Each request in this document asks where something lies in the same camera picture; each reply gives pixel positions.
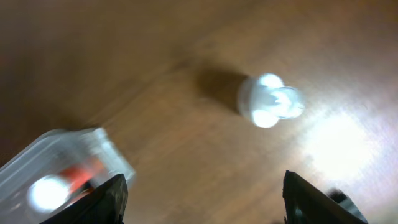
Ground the orange tube white cap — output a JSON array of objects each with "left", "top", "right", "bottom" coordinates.
[{"left": 27, "top": 157, "right": 105, "bottom": 214}]

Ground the white spray bottle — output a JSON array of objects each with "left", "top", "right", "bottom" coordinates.
[{"left": 237, "top": 73, "right": 305, "bottom": 128}]

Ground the clear plastic container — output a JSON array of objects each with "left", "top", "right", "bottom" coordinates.
[{"left": 1, "top": 128, "right": 136, "bottom": 223}]

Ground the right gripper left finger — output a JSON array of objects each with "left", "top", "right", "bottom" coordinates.
[{"left": 41, "top": 174, "right": 128, "bottom": 224}]

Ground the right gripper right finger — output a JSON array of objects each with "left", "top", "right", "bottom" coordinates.
[{"left": 282, "top": 170, "right": 368, "bottom": 224}]

